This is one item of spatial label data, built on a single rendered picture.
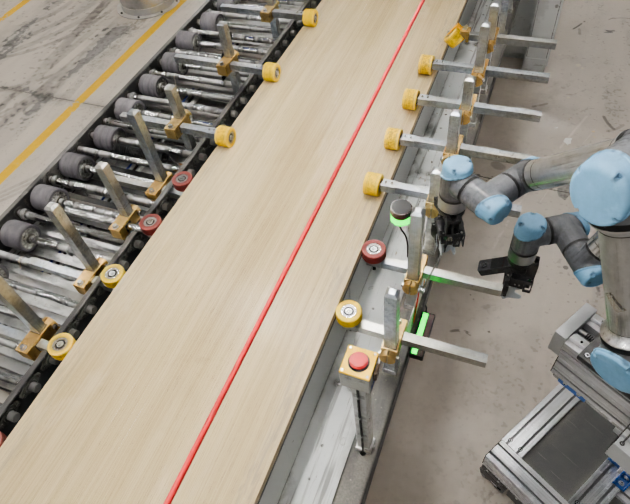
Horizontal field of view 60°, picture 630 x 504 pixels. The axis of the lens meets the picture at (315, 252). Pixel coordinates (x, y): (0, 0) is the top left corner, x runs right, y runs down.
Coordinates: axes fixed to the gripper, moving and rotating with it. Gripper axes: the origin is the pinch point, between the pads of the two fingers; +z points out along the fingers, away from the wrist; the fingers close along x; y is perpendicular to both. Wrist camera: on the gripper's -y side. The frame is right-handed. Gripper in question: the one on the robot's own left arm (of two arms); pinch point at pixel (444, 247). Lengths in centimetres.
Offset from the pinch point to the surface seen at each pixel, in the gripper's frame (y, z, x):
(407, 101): -79, 5, -4
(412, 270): 1.3, 9.1, -9.1
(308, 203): -31, 11, -43
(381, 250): -8.0, 10.1, -18.2
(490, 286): 4.6, 14.7, 14.7
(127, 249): -22, 20, -111
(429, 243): -22.1, 24.9, -0.4
